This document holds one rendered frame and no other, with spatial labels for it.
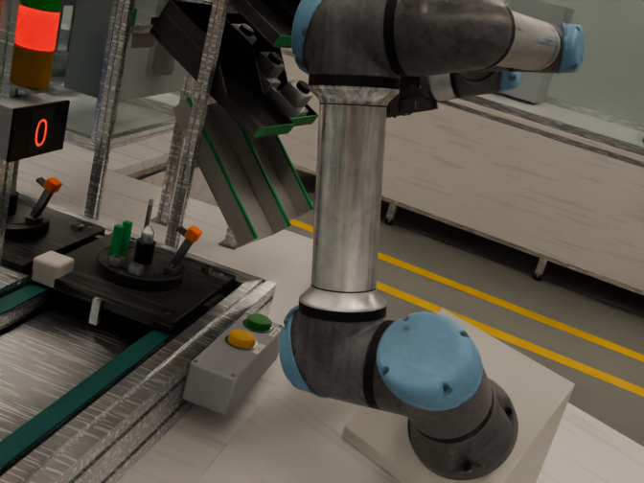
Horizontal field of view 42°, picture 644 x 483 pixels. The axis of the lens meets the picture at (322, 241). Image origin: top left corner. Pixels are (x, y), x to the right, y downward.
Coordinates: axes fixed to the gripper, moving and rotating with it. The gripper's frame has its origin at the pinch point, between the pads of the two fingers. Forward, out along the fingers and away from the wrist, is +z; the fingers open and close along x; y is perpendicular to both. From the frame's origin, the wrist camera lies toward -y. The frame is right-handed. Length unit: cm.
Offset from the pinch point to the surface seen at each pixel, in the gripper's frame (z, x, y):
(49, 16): 8, -63, -13
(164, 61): 81, 62, -17
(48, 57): 10, -63, -8
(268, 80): 12.3, -1.8, -3.3
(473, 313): 56, 255, 120
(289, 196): 16.2, 6.0, 20.8
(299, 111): 6.5, -2.4, 3.6
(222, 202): 15.2, -21.3, 17.3
